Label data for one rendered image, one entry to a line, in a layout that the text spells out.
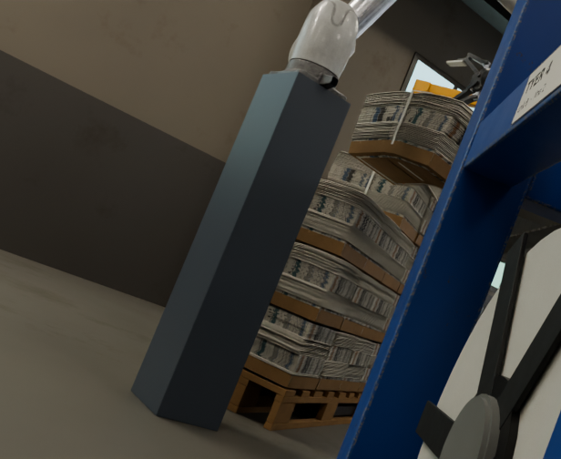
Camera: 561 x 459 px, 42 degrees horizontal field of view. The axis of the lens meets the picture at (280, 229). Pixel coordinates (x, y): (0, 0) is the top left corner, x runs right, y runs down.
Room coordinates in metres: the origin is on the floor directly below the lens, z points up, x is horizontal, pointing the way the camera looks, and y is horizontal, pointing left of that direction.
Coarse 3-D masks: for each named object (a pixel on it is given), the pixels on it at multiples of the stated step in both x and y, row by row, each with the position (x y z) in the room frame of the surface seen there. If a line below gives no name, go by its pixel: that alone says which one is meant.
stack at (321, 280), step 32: (320, 192) 2.43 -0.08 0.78; (352, 192) 2.38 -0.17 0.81; (320, 224) 2.41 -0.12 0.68; (352, 224) 2.37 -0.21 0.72; (384, 224) 2.68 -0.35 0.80; (320, 256) 2.39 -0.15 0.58; (384, 256) 2.81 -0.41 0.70; (288, 288) 2.42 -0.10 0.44; (320, 288) 2.38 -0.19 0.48; (352, 288) 2.62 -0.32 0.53; (384, 288) 2.96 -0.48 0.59; (288, 320) 2.40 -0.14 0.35; (352, 320) 2.74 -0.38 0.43; (384, 320) 3.14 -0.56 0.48; (256, 352) 2.43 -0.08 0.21; (288, 352) 2.39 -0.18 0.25; (320, 352) 2.55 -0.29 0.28; (352, 352) 2.90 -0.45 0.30; (256, 384) 2.49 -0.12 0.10; (288, 416) 2.47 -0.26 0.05; (320, 416) 2.83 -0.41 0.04; (352, 416) 3.29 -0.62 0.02
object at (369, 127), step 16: (368, 96) 2.48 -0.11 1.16; (384, 96) 2.42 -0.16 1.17; (400, 96) 2.38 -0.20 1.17; (368, 112) 2.45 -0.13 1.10; (384, 112) 2.40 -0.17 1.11; (368, 128) 2.42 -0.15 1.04; (384, 128) 2.37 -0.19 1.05; (368, 160) 2.45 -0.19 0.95; (384, 160) 2.41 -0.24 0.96; (384, 176) 2.56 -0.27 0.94; (400, 176) 2.51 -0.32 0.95
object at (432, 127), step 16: (432, 96) 2.28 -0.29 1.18; (416, 112) 2.30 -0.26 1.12; (432, 112) 2.26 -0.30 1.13; (448, 112) 2.22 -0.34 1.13; (464, 112) 2.21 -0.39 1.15; (416, 128) 2.28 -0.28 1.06; (432, 128) 2.24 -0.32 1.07; (448, 128) 2.21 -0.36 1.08; (464, 128) 2.25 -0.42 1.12; (416, 144) 2.27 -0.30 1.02; (432, 144) 2.22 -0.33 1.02; (448, 144) 2.23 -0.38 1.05; (448, 160) 2.26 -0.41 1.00; (432, 176) 2.31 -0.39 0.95
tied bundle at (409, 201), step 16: (336, 160) 3.06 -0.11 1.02; (352, 160) 3.03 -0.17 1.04; (336, 176) 3.05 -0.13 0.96; (352, 176) 3.01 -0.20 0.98; (368, 176) 2.99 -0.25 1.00; (368, 192) 2.98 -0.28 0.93; (384, 192) 2.95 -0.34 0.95; (400, 192) 2.92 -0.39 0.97; (416, 192) 2.96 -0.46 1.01; (384, 208) 2.94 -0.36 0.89; (400, 208) 2.91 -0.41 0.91; (416, 208) 3.04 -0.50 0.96; (416, 224) 3.11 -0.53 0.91
